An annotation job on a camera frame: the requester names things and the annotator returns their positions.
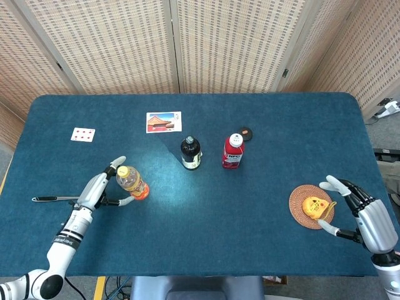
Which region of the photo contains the black metal bar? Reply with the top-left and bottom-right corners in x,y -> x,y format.
373,148 -> 400,158

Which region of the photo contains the yellow-capped orange tea bottle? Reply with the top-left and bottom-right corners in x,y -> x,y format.
116,165 -> 150,201

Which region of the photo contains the red-pip playing card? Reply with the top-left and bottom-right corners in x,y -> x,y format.
70,127 -> 96,144

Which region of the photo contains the black round disc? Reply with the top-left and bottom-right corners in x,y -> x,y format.
237,126 -> 254,142

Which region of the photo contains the grey robot torso base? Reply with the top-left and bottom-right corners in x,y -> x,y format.
129,276 -> 266,300

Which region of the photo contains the dark glass bottle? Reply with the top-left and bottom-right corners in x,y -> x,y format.
180,136 -> 203,171

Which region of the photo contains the yellow plush charm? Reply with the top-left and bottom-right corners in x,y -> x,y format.
301,196 -> 338,222

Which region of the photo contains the floor cable bundle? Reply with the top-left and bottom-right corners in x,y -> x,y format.
104,276 -> 132,300

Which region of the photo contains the round woven rattan coaster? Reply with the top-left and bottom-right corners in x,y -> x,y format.
288,184 -> 336,231

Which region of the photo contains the steel ladle with black handle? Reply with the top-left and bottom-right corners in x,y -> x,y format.
31,196 -> 81,203

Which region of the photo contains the woven folding screen panel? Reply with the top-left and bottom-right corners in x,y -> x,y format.
170,0 -> 326,94
12,0 -> 181,95
281,0 -> 400,118
0,0 -> 79,151

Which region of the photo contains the palace picture postcard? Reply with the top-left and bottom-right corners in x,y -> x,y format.
146,111 -> 183,134

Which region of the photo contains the blue felt tablecloth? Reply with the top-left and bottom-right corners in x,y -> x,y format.
0,92 -> 400,279

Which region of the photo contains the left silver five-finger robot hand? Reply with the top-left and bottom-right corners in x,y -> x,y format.
73,155 -> 135,212

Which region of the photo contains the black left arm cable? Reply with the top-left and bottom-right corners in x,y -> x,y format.
64,276 -> 87,300

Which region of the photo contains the red white-capped drink bottle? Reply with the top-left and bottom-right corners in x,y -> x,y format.
222,132 -> 245,170

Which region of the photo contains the beige fabric seat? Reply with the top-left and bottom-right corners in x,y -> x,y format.
376,157 -> 400,201

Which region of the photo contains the white device on floor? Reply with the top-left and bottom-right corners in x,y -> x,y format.
373,98 -> 400,120

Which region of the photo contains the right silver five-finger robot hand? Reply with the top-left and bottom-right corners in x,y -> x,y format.
317,174 -> 395,256

